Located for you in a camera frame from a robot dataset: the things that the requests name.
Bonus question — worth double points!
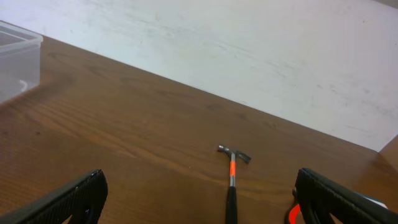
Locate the clear plastic storage container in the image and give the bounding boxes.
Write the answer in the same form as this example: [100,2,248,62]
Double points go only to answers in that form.
[0,22,44,103]

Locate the claw hammer orange black handle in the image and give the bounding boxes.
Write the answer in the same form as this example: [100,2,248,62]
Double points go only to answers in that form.
[218,145,251,224]

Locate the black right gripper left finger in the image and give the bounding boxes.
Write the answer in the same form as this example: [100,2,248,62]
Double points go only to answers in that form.
[1,169,108,224]

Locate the red handled pliers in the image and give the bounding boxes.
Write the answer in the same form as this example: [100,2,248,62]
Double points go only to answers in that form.
[284,203,301,224]

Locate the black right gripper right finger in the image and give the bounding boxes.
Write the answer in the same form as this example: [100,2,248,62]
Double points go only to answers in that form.
[293,168,397,224]

